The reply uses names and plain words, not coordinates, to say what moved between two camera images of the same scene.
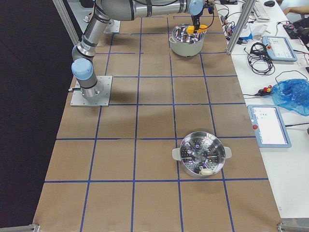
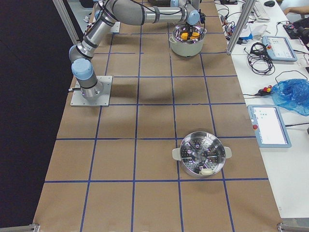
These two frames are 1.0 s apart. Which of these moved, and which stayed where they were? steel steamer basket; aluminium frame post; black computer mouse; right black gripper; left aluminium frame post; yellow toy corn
Moved: right black gripper; yellow toy corn
Stayed: left aluminium frame post; aluminium frame post; steel steamer basket; black computer mouse
